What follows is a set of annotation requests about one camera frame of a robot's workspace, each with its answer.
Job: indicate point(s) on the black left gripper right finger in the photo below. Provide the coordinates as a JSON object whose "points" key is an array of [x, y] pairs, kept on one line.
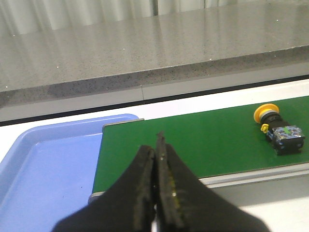
{"points": [[187, 205]]}

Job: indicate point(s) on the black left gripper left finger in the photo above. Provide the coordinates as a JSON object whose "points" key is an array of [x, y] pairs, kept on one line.
{"points": [[127, 206]]}

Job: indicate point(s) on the yellow mushroom push button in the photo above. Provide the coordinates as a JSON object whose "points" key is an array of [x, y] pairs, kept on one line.
{"points": [[284, 137]]}

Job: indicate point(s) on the blue plastic tray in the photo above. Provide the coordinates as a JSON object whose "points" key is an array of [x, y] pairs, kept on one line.
{"points": [[48, 173]]}

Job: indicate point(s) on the green conveyor belt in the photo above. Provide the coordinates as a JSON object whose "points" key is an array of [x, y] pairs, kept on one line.
{"points": [[211, 143]]}

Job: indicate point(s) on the grey stone counter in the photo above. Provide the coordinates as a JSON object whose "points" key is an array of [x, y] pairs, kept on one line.
{"points": [[110, 65]]}

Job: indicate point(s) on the white pleated curtain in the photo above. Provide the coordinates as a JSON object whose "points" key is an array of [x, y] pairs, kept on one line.
{"points": [[18, 17]]}

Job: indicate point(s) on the aluminium conveyor side rail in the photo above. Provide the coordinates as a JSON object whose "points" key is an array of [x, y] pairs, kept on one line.
{"points": [[262, 186]]}

